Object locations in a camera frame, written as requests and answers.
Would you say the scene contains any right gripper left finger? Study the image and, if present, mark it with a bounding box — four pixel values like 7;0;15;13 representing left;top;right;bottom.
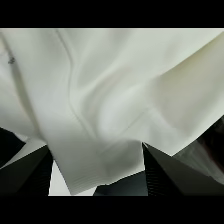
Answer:
0;144;55;197

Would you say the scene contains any white long-sleeved shirt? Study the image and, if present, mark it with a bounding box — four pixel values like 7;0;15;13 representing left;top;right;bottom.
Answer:
0;28;224;196

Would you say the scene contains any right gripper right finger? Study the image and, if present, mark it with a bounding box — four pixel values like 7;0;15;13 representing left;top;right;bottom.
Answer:
141;142;224;197

